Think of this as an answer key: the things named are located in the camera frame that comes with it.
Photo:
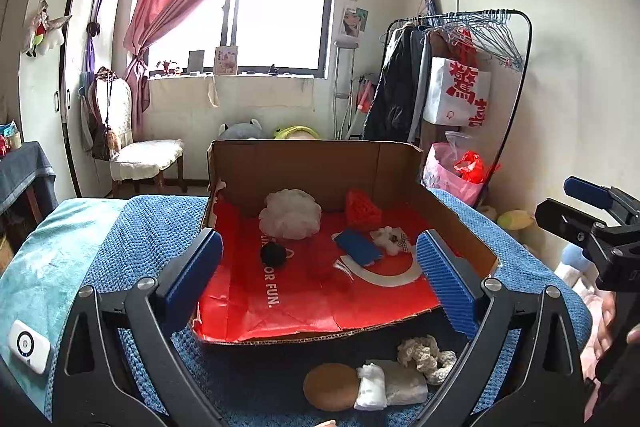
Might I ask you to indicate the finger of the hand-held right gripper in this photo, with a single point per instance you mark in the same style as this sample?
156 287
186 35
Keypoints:
585 187
565 217

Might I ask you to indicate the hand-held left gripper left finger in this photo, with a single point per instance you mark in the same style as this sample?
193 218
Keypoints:
195 277

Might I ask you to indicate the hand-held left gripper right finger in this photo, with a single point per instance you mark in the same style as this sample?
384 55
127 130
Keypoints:
447 282

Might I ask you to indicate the white plush bear toy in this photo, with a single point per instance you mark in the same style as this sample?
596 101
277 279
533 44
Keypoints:
387 237

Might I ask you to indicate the cream crocheted scrunchie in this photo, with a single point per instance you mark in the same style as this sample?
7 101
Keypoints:
425 354

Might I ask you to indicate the black pompom ball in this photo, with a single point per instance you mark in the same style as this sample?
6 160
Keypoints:
272 253

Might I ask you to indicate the blue knitted cloth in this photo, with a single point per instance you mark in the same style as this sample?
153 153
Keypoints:
357 247

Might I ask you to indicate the white cloth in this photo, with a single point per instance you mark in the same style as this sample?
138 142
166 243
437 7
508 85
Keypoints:
405 384

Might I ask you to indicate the red mesh bath pouf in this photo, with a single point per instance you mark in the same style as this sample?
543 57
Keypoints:
362 209

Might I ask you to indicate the white mesh bath pouf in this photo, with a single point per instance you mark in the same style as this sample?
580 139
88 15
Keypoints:
290 217

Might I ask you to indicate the red knitted cloth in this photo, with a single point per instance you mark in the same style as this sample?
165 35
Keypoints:
322 262

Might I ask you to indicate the brown round sponge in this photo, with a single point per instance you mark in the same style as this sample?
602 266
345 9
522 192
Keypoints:
330 387

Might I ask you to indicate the brown cardboard box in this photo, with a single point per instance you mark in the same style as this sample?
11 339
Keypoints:
310 167

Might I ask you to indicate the person's right hand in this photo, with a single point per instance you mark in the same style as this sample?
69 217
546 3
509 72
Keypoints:
607 309

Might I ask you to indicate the blue plush toy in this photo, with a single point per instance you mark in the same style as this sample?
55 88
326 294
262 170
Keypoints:
572 257

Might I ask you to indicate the yellow green plush toy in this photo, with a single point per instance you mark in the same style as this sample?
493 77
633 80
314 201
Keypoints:
515 219

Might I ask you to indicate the pink bedding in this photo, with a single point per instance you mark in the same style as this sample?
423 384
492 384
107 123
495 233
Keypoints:
592 322

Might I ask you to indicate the blue knitted blanket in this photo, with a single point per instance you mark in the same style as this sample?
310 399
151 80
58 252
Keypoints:
150 227

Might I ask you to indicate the tan plush toy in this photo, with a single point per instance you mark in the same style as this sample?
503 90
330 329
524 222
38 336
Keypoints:
489 212

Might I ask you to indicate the pink plastic bag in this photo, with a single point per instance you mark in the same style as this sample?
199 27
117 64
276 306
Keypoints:
445 177

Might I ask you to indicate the red plastic bag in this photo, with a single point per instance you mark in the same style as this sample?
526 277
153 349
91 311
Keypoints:
470 167

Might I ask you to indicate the black clothes rack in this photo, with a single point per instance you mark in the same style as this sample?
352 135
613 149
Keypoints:
516 102

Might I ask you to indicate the chair with white cover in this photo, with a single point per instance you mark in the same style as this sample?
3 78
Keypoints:
145 157

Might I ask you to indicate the clear plastic bag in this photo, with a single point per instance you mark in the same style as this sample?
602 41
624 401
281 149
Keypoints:
457 139

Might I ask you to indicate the teal fleece blanket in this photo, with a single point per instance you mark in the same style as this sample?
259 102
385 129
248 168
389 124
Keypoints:
45 267

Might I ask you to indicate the grey plush toy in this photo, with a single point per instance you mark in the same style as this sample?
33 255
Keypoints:
245 130

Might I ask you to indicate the brown handbag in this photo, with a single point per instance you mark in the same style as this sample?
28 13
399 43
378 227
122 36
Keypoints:
107 142

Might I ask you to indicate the white paper bag red print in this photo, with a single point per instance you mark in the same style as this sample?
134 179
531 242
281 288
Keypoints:
452 92

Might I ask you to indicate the green frog plush toy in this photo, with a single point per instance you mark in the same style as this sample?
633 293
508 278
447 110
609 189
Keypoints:
295 132

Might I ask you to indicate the white pocket device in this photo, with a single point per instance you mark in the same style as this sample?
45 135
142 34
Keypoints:
27 347

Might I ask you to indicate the grey hanging garment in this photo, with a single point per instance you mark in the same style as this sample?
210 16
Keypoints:
420 97

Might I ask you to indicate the dark hanging jacket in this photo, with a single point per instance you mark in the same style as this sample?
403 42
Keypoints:
395 92

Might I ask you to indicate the table with dark cloth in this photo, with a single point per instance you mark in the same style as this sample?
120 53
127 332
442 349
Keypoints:
25 172

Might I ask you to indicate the brown hanging garment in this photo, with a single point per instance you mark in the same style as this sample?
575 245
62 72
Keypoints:
442 42

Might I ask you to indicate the pink greeting card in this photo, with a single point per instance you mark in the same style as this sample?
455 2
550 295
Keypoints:
226 61

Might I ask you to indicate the group of small containers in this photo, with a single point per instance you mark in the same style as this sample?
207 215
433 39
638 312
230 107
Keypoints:
10 139

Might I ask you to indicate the white wardrobe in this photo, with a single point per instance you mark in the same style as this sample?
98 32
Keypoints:
45 97

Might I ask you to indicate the metal crutches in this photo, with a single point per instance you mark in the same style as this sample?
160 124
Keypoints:
342 72

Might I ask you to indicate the window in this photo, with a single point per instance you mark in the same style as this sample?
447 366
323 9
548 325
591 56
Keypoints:
285 7

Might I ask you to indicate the hanging plush doll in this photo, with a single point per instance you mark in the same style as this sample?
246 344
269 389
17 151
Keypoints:
42 32

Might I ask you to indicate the dark photo frame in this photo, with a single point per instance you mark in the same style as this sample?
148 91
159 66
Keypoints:
196 62

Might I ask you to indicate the wall poster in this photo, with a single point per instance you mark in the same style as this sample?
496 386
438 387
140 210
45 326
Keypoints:
352 22

